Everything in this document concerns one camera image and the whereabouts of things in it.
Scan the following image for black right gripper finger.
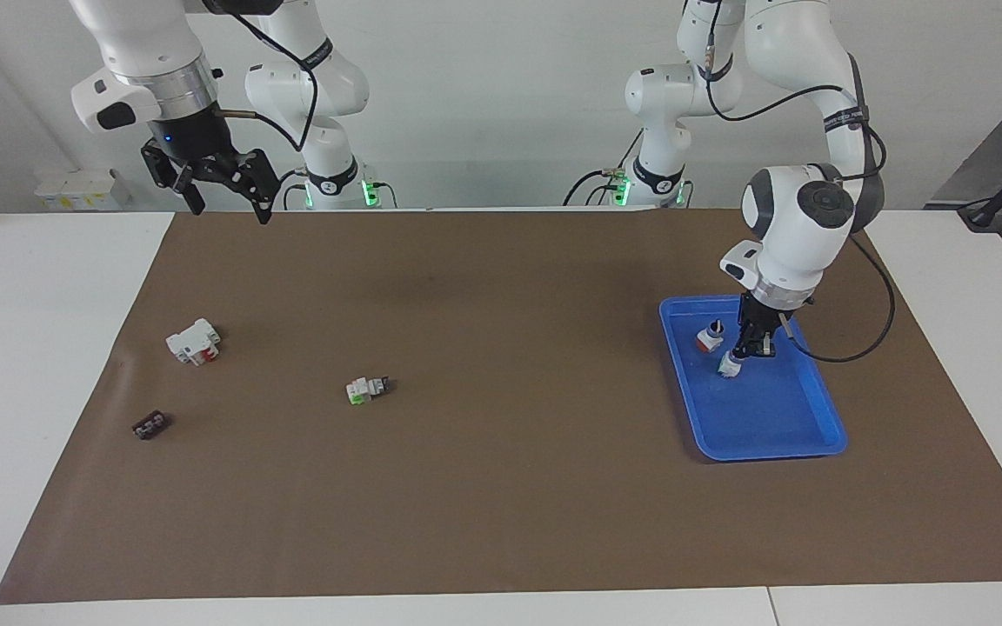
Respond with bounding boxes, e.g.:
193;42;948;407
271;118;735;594
214;150;280;223
143;146;206;216

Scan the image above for blue plastic tray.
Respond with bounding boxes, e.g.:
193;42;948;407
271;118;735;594
659;294;848;462

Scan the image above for white cardboard boxes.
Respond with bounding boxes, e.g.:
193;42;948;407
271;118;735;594
34;168;132;211

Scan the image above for white and red circuit breaker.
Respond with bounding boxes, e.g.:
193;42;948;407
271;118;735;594
165;318;222;367

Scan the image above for brown paper table mat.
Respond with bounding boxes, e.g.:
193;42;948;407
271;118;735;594
0;209;1002;605

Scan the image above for black right arm base cable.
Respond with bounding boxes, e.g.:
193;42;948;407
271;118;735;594
277;168;309;211

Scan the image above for black arm base cable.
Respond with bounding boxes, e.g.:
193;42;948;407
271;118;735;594
564;130;645;207
277;168;309;211

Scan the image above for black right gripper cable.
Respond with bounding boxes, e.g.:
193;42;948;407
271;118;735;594
210;0;319;153

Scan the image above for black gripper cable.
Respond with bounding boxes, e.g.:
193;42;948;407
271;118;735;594
210;0;319;153
703;35;898;364

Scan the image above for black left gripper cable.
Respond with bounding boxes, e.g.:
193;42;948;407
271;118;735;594
703;35;898;364

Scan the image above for black left arm base cable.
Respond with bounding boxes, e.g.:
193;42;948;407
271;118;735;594
564;130;645;207

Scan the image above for selector switch with pale base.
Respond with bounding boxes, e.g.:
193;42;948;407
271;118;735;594
345;376;391;406

